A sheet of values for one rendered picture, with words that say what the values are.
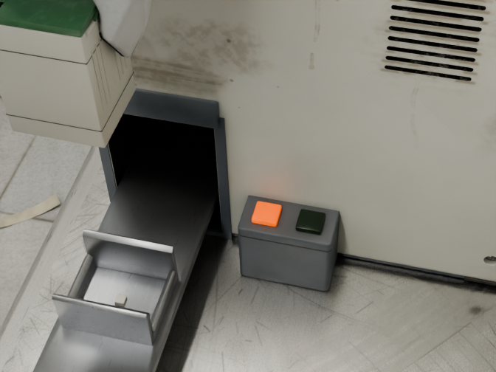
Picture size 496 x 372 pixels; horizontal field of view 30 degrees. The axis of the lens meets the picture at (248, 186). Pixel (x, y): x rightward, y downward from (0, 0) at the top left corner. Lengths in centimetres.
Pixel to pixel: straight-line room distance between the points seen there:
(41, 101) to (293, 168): 20
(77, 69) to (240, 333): 25
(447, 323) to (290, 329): 10
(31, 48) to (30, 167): 154
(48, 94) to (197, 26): 12
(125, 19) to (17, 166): 156
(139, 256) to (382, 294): 16
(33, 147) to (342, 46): 151
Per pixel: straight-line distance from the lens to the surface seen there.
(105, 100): 41
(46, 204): 184
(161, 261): 55
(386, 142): 53
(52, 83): 40
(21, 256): 178
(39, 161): 193
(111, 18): 38
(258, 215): 57
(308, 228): 57
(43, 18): 38
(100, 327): 54
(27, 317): 62
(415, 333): 59
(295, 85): 51
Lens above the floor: 137
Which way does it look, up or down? 49 degrees down
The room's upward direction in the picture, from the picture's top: 2 degrees counter-clockwise
